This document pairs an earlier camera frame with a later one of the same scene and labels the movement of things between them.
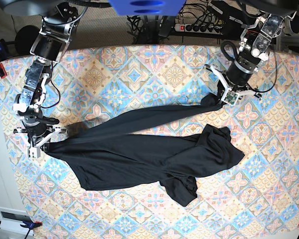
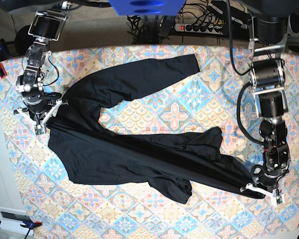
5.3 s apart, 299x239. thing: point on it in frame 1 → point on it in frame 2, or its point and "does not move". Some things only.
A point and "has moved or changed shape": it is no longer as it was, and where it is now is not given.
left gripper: [39, 133] → [42, 106]
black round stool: [25, 38] does not move
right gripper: [236, 77] → [267, 184]
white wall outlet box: [11, 219] does not move
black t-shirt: [103, 159] has moved or changed shape
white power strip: [200, 28] does not move
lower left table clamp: [28, 225] does not move
